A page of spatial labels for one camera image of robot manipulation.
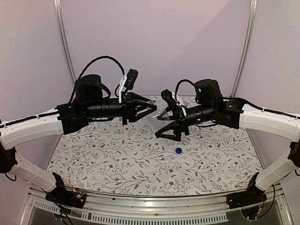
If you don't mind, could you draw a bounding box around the right aluminium frame post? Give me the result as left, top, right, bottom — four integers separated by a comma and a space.
230, 0, 258, 98

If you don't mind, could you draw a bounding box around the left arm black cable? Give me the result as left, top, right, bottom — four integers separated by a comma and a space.
69, 55, 125, 106

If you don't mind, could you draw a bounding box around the left aluminium frame post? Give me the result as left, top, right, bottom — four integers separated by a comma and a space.
53, 0, 76, 86

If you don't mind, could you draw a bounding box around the white sports bottle cap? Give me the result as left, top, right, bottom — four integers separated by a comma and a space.
147, 100, 156, 105

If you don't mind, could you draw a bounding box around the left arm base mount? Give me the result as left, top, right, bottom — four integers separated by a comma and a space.
45, 172, 86, 209

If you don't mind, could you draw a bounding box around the blue bottle cap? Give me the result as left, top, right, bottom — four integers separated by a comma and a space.
175, 148, 182, 155

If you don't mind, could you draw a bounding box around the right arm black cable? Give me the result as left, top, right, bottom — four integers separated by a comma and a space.
175, 79, 196, 93

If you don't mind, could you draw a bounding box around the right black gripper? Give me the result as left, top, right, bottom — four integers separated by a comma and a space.
155, 103, 215, 142

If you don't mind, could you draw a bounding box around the clear plastic Pepsi bottle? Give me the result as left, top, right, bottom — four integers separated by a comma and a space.
178, 100, 188, 110

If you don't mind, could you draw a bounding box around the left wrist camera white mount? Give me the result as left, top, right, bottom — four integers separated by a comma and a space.
114, 69, 138, 103

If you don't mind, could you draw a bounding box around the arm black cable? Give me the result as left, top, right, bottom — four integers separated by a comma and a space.
175, 79, 196, 93
69, 55, 125, 106

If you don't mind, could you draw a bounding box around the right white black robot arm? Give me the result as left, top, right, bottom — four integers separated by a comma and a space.
155, 79, 300, 204

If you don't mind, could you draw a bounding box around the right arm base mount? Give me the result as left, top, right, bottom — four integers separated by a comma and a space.
226, 186, 267, 220

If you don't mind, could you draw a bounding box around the small clear bottle white cap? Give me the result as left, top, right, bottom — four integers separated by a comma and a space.
151, 104, 173, 126

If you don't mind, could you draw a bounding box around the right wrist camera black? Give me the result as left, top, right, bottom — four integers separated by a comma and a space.
161, 89, 187, 116

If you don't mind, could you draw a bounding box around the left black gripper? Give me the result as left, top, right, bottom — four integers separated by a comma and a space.
84, 91, 157, 125

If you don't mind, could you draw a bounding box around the floral patterned table mat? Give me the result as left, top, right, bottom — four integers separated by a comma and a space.
46, 94, 262, 196

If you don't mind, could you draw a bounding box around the aluminium frame post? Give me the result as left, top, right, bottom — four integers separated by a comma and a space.
53, 0, 76, 86
230, 0, 258, 98

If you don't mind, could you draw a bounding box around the aluminium front rail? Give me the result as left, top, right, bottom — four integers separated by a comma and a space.
20, 184, 296, 225

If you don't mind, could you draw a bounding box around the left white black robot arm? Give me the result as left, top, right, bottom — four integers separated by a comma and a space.
0, 74, 157, 203

